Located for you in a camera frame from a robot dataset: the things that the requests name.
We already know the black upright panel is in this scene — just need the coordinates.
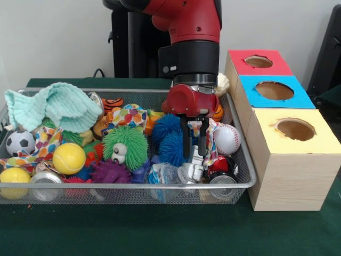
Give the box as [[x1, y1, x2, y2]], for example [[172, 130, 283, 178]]
[[306, 4, 341, 123]]

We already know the green covered side table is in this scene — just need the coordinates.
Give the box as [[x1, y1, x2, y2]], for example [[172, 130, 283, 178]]
[[316, 85, 341, 107]]

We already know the mint green cloth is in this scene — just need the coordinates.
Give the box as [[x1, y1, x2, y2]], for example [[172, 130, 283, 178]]
[[4, 82, 104, 134]]

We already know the silver mesh bin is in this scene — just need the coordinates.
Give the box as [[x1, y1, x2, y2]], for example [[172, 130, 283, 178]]
[[0, 87, 258, 205]]

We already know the crushed clear plastic bottle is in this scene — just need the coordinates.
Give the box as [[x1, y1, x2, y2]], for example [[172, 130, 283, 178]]
[[145, 162, 182, 201]]

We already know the orange basketball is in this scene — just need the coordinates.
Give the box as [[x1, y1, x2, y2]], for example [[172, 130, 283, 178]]
[[212, 103, 224, 123]]

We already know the green spiky ball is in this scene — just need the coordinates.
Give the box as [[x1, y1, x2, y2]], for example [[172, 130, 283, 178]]
[[102, 125, 149, 171]]

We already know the purple spiky toy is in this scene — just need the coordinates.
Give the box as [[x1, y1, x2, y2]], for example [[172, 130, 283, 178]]
[[90, 159, 133, 184]]

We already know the black cable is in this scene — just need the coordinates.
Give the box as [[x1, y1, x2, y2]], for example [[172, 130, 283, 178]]
[[93, 68, 115, 78]]

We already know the blue spiky ball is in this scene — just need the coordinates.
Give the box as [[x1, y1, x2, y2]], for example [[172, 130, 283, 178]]
[[152, 114, 199, 166]]

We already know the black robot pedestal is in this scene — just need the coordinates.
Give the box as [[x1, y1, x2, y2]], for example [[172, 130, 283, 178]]
[[102, 0, 176, 79]]

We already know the yellow tennis ball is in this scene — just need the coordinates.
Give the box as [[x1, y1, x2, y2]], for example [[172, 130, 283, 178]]
[[52, 143, 86, 175]]

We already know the white baseball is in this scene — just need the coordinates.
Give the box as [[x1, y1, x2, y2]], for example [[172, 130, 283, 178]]
[[213, 124, 242, 156]]

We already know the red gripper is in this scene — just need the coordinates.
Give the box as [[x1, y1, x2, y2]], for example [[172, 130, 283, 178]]
[[161, 84, 220, 158]]

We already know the silver toy robot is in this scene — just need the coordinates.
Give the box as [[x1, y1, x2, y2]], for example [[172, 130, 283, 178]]
[[177, 145, 208, 185]]

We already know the cream cloth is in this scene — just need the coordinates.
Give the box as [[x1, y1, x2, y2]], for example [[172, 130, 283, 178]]
[[214, 72, 230, 98]]

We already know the black and white soccer ball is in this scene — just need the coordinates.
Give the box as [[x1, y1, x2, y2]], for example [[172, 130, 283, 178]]
[[5, 130, 37, 157]]

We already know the dark green table cloth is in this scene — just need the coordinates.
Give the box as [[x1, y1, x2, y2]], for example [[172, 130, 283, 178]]
[[0, 77, 341, 256]]

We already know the wooden box with three holes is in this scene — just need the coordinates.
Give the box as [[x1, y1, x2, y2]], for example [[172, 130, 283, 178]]
[[222, 49, 341, 212]]

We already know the smooth yellow ball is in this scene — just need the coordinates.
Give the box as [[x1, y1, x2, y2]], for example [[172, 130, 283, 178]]
[[0, 167, 31, 200]]

